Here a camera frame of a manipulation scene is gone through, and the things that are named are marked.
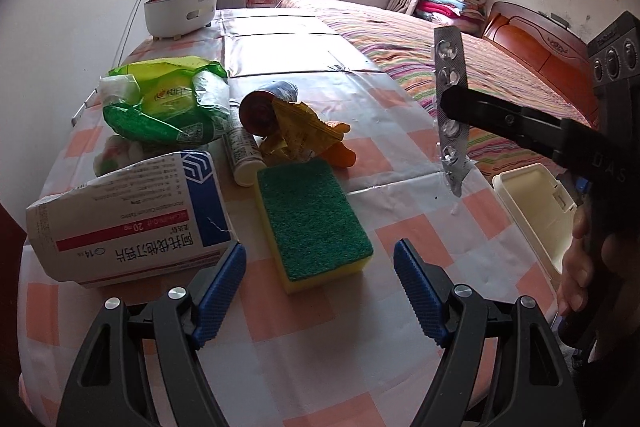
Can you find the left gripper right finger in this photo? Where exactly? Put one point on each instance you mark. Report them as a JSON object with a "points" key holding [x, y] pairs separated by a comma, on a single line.
{"points": [[455, 317]]}

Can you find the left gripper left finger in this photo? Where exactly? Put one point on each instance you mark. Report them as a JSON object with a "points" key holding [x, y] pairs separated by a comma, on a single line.
{"points": [[183, 321]]}

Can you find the white medicine box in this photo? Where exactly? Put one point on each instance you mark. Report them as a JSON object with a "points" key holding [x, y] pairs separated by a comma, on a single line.
{"points": [[160, 215]]}

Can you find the silver pill blister pack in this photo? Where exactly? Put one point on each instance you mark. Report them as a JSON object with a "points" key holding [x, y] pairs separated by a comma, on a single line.
{"points": [[451, 87]]}

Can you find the green yellow sponge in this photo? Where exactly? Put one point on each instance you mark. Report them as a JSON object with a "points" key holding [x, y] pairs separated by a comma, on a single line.
{"points": [[314, 235]]}

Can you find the white tube bottle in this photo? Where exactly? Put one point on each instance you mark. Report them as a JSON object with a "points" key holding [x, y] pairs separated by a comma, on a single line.
{"points": [[243, 154]]}

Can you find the orange peel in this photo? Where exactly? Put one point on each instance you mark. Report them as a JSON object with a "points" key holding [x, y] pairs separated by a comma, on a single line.
{"points": [[339, 156]]}

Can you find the green plastic bag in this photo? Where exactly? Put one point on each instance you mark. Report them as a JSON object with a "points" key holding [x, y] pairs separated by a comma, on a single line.
{"points": [[168, 101]]}

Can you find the yellow snack wrapper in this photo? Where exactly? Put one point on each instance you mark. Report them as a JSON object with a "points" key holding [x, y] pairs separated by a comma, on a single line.
{"points": [[301, 136]]}

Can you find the blue label brown bottle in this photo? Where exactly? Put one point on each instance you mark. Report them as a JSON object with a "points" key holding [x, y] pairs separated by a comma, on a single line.
{"points": [[256, 110]]}

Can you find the beige cloth ball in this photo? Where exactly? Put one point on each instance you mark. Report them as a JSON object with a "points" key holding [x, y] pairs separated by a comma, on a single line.
{"points": [[119, 153]]}

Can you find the cream plastic trash bin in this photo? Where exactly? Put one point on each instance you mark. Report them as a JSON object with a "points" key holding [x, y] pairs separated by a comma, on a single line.
{"points": [[543, 210]]}

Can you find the person's right hand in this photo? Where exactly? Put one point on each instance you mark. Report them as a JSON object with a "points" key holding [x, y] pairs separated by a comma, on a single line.
{"points": [[578, 268]]}

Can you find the wooden headboard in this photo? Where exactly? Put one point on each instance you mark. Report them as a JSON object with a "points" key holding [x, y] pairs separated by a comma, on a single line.
{"points": [[549, 50]]}

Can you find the checkered plastic tablecloth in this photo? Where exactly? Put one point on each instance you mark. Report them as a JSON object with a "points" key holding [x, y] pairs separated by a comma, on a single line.
{"points": [[349, 352]]}

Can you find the striped bed sheet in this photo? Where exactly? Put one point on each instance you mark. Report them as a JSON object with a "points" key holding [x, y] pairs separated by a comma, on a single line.
{"points": [[406, 49]]}

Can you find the white round pen holder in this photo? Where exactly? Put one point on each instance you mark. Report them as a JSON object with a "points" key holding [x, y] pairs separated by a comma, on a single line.
{"points": [[167, 19]]}

